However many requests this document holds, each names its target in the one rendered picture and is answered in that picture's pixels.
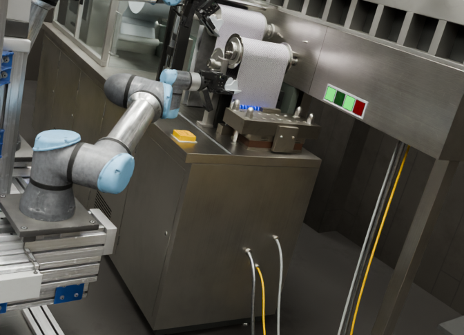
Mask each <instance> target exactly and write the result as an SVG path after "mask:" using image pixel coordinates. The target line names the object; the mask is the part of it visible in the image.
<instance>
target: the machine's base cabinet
mask: <svg viewBox="0 0 464 335"><path fill-rule="evenodd" d="M125 111H126V108H122V107H120V106H117V105H115V104H114V103H112V102H111V101H110V100H109V99H108V98H107V97H106V95H105V92H104V86H103V85H102V84H101V83H100V82H98V81H97V80H96V79H95V78H94V77H93V76H92V75H91V74H90V73H89V72H88V71H87V70H86V69H85V68H84V67H83V66H82V65H81V64H80V63H79V62H78V61H77V60H76V59H74V58H73V57H72V56H71V55H70V54H69V53H68V52H67V51H66V50H65V49H64V48H62V47H61V46H60V45H59V44H58V43H57V42H56V41H55V40H54V39H53V38H52V37H51V36H50V35H49V34H48V33H47V32H46V31H44V34H43V44H42V50H41V60H40V65H39V75H38V81H37V91H36V96H35V107H34V112H33V118H32V127H33V129H34V130H35V133H36V134H37V135H38V134H40V133H41V132H44V131H49V130H67V131H74V132H76V133H78V134H79V135H80V138H81V140H80V142H85V143H88V144H92V145H94V144H95V143H96V141H97V140H99V139H101V138H103V137H107V136H108V134H109V133H110V132H111V131H112V129H113V127H114V126H115V125H116V123H117V122H118V121H119V119H120V118H121V116H122V115H123V114H124V112H125ZM132 156H133V158H134V161H135V167H134V170H133V174H132V177H131V178H130V181H129V183H128V185H127V186H126V188H125V189H124V190H123V191H122V192H121V193H118V194H111V193H102V192H101V191H98V190H95V189H91V188H88V187H85V186H81V185H78V184H72V190H73V194H74V196H75V197H76V198H77V199H78V201H79V202H80V203H81V204H82V205H83V206H84V208H85V209H86V210H87V211H89V209H100V210H101V212H102V213H103V214H104V215H105V216H106V217H107V218H108V219H109V220H110V221H111V222H112V223H113V224H114V225H115V226H116V227H117V233H116V236H115V243H114V247H113V253H112V254H108V257H109V258H110V260H111V262H112V263H113V265H114V266H115V268H116V270H117V272H118V273H119V275H120V276H121V278H122V280H123V281H124V284H125V285H126V287H127V288H128V290H129V292H130V294H131V295H132V297H133V299H134V300H135V302H136V303H137V306H138V307H139V309H140V310H141V312H142V313H143V315H144V318H145V319H146V321H147V322H148V324H149V325H150V327H151V329H152V331H153V334H154V335H167V334H174V333H179V332H188V331H193V330H199V329H208V328H214V327H223V326H228V325H237V324H241V325H243V326H249V325H250V324H251V290H252V273H251V263H250V260H249V257H248V256H247V255H246V254H245V251H246V249H250V250H251V251H252V254H251V255H252V256H253V260H254V263H255V265H259V266H260V268H259V270H260V272H261V274H262V278H263V282H264V315H265V316H266V315H272V314H275V312H276V308H277V305H278V290H279V281H280V252H279V249H278V245H277V242H276V241H275V240H274V239H273V238H274V236H277V237H279V243H280V246H281V250H282V286H281V292H282V288H283V285H284V282H285V278H286V276H287V272H288V269H289V265H290V263H291V259H292V256H293V252H294V249H295V247H296V243H297V240H298V236H299V233H300V230H301V227H302V223H303V220H304V218H305V213H306V211H307V207H308V204H309V201H310V197H311V194H312V191H313V187H314V184H315V182H316V178H317V175H318V171H319V168H309V167H290V166H254V165H234V164H198V163H185V162H183V161H182V160H181V159H180V158H179V157H178V156H177V155H176V154H175V153H174V152H173V151H172V150H170V148H169V147H167V145H165V143H163V141H161V139H159V138H158V137H157V136H156V135H155V134H154V133H153V132H152V131H151V130H150V129H149V128H147V129H146V131H145V133H144V134H143V136H142V138H141V139H140V141H139V142H138V144H137V146H136V147H135V149H134V150H133V152H132Z"/></svg>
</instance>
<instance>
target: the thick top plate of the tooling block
mask: <svg viewBox="0 0 464 335"><path fill-rule="evenodd" d="M239 110H240V111H233V110H231V108H227V107H226V109H225V112H224V117H223V122H225V123H227V124H228V125H229V126H231V127H232V128H234V129H235V130H236V131H238V132H239V133H241V134H247V135H266V136H275V134H276V129H277V126H278V125H280V126H295V127H298V128H299V131H298V135H297V138H304V139H314V140H317V139H318V136H319V134H320V129H321V126H319V125H317V124H316V123H314V125H312V124H308V123H306V121H307V118H306V117H303V116H301V117H296V116H294V114H288V113H280V114H275V113H263V112H261V111H255V110H253V119H247V118H245V117H244V116H245V115H246V112H247V109H241V108H240V109H239Z"/></svg>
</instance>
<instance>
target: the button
mask: <svg viewBox="0 0 464 335"><path fill-rule="evenodd" d="M173 135H174V136H175V137H176V138H177V139H178V140H179V141H188V142H195V138H196V136H194V134H192V133H191V132H190V131H181V130H173Z"/></svg>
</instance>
